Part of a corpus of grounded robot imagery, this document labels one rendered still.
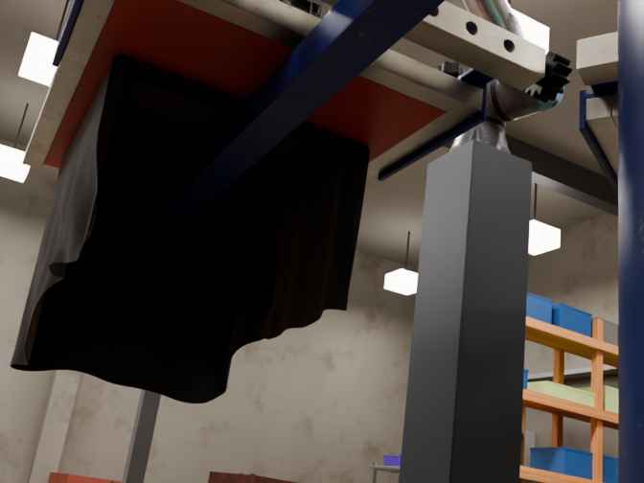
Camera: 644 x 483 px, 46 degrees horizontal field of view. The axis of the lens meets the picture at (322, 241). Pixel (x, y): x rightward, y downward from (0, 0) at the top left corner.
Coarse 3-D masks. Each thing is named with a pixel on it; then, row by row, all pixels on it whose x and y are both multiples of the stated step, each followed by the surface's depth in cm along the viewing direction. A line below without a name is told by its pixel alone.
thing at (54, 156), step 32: (128, 0) 101; (160, 0) 100; (128, 32) 108; (160, 32) 107; (192, 32) 106; (224, 32) 105; (96, 64) 118; (160, 64) 115; (192, 64) 114; (224, 64) 113; (256, 64) 112; (64, 128) 141
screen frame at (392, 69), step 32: (96, 0) 102; (192, 0) 100; (224, 0) 99; (256, 0) 101; (96, 32) 109; (256, 32) 104; (288, 32) 103; (64, 64) 119; (384, 64) 109; (416, 64) 112; (64, 96) 129; (416, 96) 114; (448, 96) 113; (480, 96) 116; (448, 128) 122; (32, 160) 157; (384, 160) 136
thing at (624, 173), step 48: (624, 0) 37; (624, 48) 37; (624, 96) 36; (624, 144) 35; (624, 192) 34; (624, 240) 33; (624, 288) 33; (624, 336) 32; (624, 384) 31; (624, 432) 31; (624, 480) 30
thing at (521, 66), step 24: (336, 0) 102; (432, 24) 104; (456, 24) 106; (480, 24) 109; (432, 48) 109; (456, 48) 108; (480, 48) 108; (504, 48) 110; (528, 48) 112; (504, 72) 112; (528, 72) 112
